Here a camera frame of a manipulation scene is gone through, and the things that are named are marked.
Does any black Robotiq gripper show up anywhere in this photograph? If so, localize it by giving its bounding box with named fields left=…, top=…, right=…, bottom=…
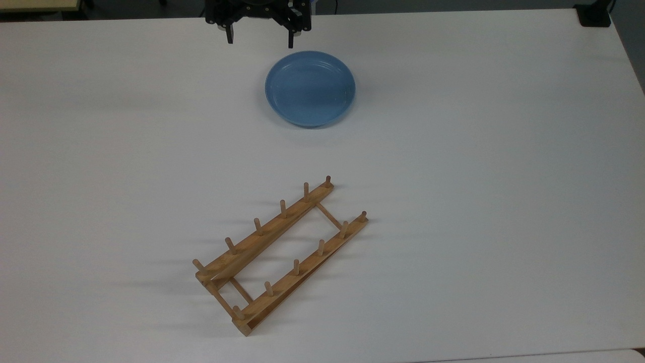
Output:
left=205, top=0, right=312, bottom=49

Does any blue round plate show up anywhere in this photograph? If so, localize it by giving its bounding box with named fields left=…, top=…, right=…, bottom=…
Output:
left=265, top=50, right=356, bottom=129

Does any wooden peg plate rack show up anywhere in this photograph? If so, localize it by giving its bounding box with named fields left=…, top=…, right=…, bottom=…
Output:
left=192, top=175, right=368, bottom=337

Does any light wooden furniture edge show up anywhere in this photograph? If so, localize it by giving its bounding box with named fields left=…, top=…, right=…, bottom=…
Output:
left=0, top=0, right=82, bottom=13

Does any black box at table corner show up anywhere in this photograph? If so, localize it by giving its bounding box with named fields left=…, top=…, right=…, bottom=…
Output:
left=574, top=0, right=613, bottom=28

